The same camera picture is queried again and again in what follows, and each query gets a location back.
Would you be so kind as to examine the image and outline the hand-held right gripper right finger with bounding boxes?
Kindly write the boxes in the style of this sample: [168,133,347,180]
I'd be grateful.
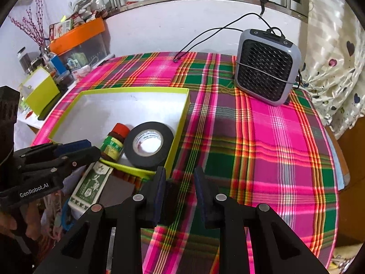
[194,167,330,274]

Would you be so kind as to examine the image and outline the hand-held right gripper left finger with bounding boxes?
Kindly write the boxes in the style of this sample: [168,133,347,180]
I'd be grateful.
[37,166,167,274]

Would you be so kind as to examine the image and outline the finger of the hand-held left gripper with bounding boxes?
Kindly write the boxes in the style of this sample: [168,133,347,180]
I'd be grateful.
[17,146,101,184]
[14,139,92,160]

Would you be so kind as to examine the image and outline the green and white box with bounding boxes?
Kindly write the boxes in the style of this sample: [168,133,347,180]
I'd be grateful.
[68,161,114,214]

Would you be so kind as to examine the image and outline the long dark brown box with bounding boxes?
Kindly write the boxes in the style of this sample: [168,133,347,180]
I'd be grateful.
[98,171,143,207]

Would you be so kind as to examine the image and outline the yellow-green cardboard tray box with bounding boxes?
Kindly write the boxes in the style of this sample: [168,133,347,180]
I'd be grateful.
[48,88,191,180]

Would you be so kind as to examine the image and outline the grey desktop fan heater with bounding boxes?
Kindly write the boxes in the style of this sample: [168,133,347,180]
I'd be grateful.
[234,29,302,107]

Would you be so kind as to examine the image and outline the person's left hand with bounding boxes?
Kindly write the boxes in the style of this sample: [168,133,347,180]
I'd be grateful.
[0,202,43,238]

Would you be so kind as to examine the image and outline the brown bottle green label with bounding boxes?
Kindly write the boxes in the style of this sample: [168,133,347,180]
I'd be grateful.
[100,123,131,161]

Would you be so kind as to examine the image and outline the black tape roll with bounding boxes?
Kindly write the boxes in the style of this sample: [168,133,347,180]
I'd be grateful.
[125,122,175,169]

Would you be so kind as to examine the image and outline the small lime green box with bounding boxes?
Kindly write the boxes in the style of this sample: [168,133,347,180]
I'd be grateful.
[19,66,60,116]

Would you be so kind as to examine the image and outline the dark plastic jar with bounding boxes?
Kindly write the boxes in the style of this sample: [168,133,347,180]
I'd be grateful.
[55,73,75,89]

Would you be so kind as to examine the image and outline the pink green plaid tablecloth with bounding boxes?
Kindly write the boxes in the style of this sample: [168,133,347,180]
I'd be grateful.
[31,52,340,274]

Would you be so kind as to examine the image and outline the blue and white carton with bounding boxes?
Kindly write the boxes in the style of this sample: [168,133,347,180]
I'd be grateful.
[50,53,67,76]

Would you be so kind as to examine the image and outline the clear storage bin orange lid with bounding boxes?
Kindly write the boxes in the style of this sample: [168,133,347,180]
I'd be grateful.
[49,17,110,73]

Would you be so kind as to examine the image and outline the pink flower branches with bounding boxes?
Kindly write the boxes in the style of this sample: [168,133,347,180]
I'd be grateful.
[8,0,47,49]

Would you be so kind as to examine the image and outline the white gloves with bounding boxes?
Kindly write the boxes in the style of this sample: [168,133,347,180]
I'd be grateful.
[68,0,99,16]

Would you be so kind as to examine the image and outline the wooden cabinet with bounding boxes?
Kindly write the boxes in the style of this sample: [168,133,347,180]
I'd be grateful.
[325,126,365,249]

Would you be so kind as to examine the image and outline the heart print curtain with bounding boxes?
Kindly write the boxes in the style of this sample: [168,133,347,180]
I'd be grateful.
[297,0,365,140]

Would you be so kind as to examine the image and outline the black cable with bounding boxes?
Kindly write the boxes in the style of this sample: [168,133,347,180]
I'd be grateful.
[173,13,286,63]

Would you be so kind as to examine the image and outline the white cable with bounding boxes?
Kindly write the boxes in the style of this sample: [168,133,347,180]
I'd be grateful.
[235,61,313,95]

